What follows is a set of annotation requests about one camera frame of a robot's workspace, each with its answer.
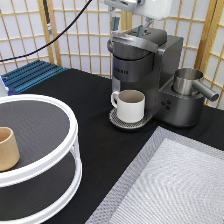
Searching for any steel milk frother jug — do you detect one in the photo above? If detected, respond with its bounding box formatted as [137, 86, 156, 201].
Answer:
[172, 68, 219, 102]

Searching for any tan wooden cup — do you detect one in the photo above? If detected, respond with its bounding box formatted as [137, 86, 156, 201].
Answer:
[0, 127, 20, 171]

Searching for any black tablecloth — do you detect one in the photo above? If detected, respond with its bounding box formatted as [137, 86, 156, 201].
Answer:
[26, 69, 224, 224]

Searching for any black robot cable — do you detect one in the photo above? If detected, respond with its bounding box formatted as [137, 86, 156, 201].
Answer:
[0, 0, 95, 64]

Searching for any white two-tier round shelf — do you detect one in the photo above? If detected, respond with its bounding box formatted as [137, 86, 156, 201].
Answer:
[0, 94, 82, 224]

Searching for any white ceramic mug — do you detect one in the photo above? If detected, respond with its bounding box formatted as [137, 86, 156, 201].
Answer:
[111, 90, 145, 123]

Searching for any blue ribbed metal block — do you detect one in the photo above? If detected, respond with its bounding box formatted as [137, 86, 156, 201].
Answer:
[2, 60, 66, 95]

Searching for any grey woven placemat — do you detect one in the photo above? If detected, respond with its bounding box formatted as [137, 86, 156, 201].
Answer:
[85, 127, 224, 224]

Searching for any grey pod coffee machine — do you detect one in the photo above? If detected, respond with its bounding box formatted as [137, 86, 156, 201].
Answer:
[107, 27, 204, 130]

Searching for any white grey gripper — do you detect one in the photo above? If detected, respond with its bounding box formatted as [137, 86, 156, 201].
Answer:
[100, 0, 172, 37]

